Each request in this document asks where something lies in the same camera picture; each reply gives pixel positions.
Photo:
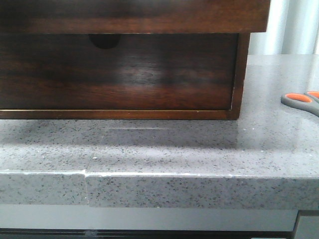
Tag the grey orange scissors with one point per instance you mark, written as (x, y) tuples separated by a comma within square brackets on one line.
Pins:
[(309, 101)]

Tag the wooden drawer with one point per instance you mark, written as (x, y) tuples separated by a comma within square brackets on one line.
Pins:
[(133, 16), (124, 74)]

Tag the dark wooden drawer cabinet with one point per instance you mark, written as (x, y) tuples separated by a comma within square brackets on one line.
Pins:
[(240, 74)]

